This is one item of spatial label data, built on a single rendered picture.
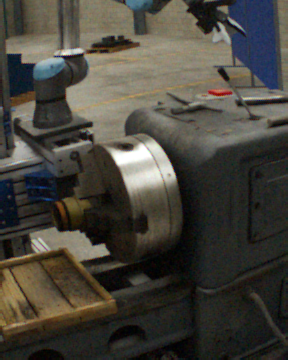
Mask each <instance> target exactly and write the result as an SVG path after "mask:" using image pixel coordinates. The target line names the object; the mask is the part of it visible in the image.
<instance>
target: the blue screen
mask: <svg viewBox="0 0 288 360"><path fill-rule="evenodd" d="M227 9H228V15H229V16H230V17H231V18H232V19H233V20H234V21H235V22H236V23H238V24H239V25H240V27H241V28H242V29H243V30H244V32H245V33H246V35H247V37H244V36H243V35H241V34H240V33H239V32H237V33H234V34H233V35H231V36H230V39H231V53H232V63H233V65H226V66H224V65H214V66H213V67H214V68H218V67H228V68H230V67H241V68H243V67H247V68H248V69H249V70H250V72H251V85H248V86H241V85H235V88H268V89H269V90H272V89H275V90H280V91H283V80H282V66H281V52H280V49H281V42H280V29H279V15H278V0H237V2H236V3H235V5H231V6H227ZM235 57H236V58H237V59H238V60H239V61H240V62H241V63H243V64H244V65H238V66H236V61H235ZM254 75H255V76H257V78H258V79H259V80H260V81H261V82H262V83H263V84H264V85H260V86H255V82H254Z"/></svg>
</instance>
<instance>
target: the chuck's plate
mask: <svg viewBox="0 0 288 360"><path fill-rule="evenodd" d="M130 137H134V138H136V139H137V140H139V141H140V142H141V143H142V144H143V145H144V146H145V147H146V148H147V150H148V151H149V153H150V154H151V156H152V157H153V159H154V161H155V162H156V164H157V166H158V169H159V171H160V173H161V176H162V179H163V182H164V185H165V189H166V192H167V197H168V202H169V208H170V215H171V224H170V233H169V240H168V243H167V246H166V248H165V250H164V251H163V252H162V253H161V254H163V253H166V252H169V251H172V250H174V249H175V248H176V246H177V245H178V243H179V240H180V238H181V234H182V227H183V211H182V197H181V193H180V188H179V185H178V181H177V178H176V175H175V172H174V170H173V167H172V165H171V163H170V162H169V160H168V158H167V156H166V155H165V153H164V151H163V150H162V149H161V147H160V146H159V145H158V144H157V143H156V142H155V141H154V140H153V139H152V138H151V137H149V136H147V135H145V134H137V135H132V136H130Z"/></svg>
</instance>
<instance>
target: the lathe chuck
mask: <svg viewBox="0 0 288 360"><path fill-rule="evenodd" d="M122 144H127V145H130V146H131V147H132V149H131V150H129V151H122V150H120V149H118V146H120V145H122ZM92 146H93V149H94V153H95V156H96V159H97V163H98V165H99V168H100V172H101V175H102V178H103V182H104V185H105V187H106V188H107V189H108V190H109V192H110V193H105V194H103V195H102V196H99V197H95V198H90V199H88V201H89V203H90V204H91V206H92V207H97V206H101V205H105V204H109V203H114V204H115V205H116V206H118V207H119V208H120V209H122V210H123V211H124V212H126V213H127V214H128V215H129V216H130V217H131V218H133V219H138V218H139V215H142V214H143V216H145V220H146V230H145V231H144V232H145V233H143V234H140V233H139V232H138V233H134V232H133V231H131V232H128V233H121V234H117V235H116V234H115V233H113V232H112V231H111V230H109V229H108V230H107V234H108V236H107V241H106V246H105V248H106V249H107V250H108V251H109V253H110V254H111V255H112V257H113V258H115V259H116V260H118V261H119V262H121V263H122V264H129V263H132V262H136V261H141V260H145V259H148V258H151V257H154V256H157V255H159V254H161V253H162V252H163V251H164V250H165V248H166V246H167V243H168V240H169V233H170V224H171V215H170V208H169V202H168V197H167V192H166V189H165V185H164V182H163V179H162V176H161V173H160V171H159V169H158V166H157V164H156V162H155V161H154V159H153V157H152V156H151V154H150V153H149V151H148V150H147V148H146V147H145V146H144V145H143V144H142V143H141V142H140V141H139V140H137V139H136V138H134V137H130V136H127V137H122V138H118V139H114V140H109V141H104V142H99V143H95V144H93V145H92ZM148 253H153V254H152V255H151V256H149V257H147V258H142V257H143V256H144V255H146V254H148Z"/></svg>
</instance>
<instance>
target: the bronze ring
mask: <svg viewBox="0 0 288 360"><path fill-rule="evenodd" d="M90 207H92V206H91V204H90V203H89V201H88V200H87V199H78V198H77V197H76V196H75V195H73V194H72V195H71V196H70V197H68V198H65V199H61V200H60V203H59V202H57V203H51V214H52V219H53V222H54V225H55V227H56V229H57V230H58V231H59V232H67V231H69V232H73V231H77V230H80V231H85V229H86V223H85V218H84V213H83V209H86V208H90Z"/></svg>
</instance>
